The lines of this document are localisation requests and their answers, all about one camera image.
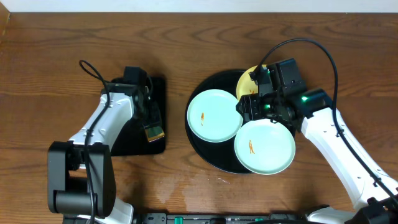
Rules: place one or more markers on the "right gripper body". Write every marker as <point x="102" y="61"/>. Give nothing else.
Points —
<point x="263" y="107"/>

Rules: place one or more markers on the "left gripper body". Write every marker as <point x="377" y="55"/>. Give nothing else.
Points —
<point x="145" y="118"/>

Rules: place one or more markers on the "yellow green scrub sponge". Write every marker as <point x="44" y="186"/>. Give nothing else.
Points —
<point x="154" y="133"/>

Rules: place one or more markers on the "yellow plate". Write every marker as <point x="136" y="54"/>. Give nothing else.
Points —
<point x="245" y="85"/>

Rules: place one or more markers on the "mint plate front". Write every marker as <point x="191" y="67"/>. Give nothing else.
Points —
<point x="264" y="147"/>

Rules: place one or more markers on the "mint plate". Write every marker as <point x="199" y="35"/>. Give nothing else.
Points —
<point x="264" y="147"/>
<point x="212" y="116"/>

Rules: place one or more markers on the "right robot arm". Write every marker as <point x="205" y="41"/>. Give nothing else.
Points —
<point x="372" y="191"/>

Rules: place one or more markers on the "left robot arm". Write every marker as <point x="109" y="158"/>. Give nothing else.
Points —
<point x="80" y="172"/>

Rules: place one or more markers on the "black rectangular tray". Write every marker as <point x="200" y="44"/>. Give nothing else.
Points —
<point x="132" y="140"/>

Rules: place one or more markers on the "black round tray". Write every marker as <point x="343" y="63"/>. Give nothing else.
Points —
<point x="219" y="154"/>

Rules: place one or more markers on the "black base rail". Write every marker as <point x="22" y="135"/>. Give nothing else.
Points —
<point x="163" y="218"/>

